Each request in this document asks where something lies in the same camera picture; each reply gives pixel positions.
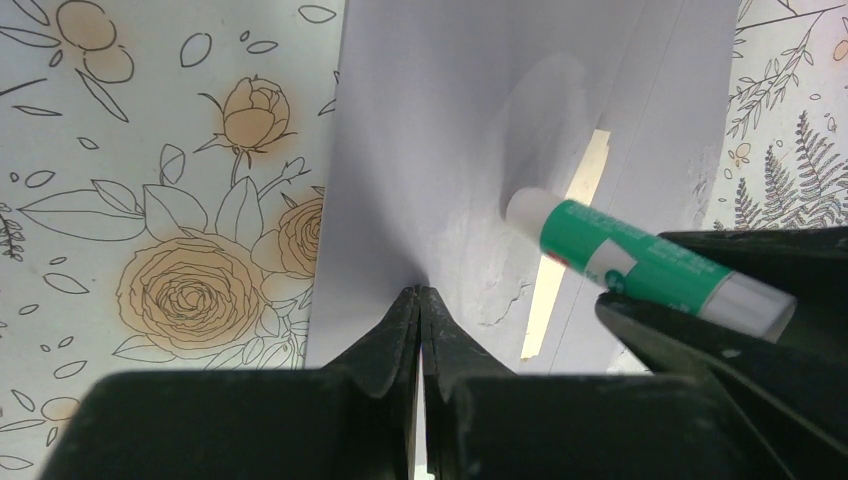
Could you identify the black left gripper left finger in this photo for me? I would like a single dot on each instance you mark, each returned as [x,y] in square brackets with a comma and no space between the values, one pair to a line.
[353,418]

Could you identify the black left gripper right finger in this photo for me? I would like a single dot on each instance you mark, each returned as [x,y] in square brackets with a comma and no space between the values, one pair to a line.
[484,421]

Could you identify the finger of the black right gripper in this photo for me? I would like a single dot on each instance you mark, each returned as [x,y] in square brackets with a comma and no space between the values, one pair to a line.
[809,264]
[784,409]

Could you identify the green white glue stick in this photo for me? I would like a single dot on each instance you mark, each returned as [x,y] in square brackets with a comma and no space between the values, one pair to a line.
[629,261]

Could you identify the floral patterned table mat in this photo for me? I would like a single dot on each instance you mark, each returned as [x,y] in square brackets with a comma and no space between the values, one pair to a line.
[165,168]

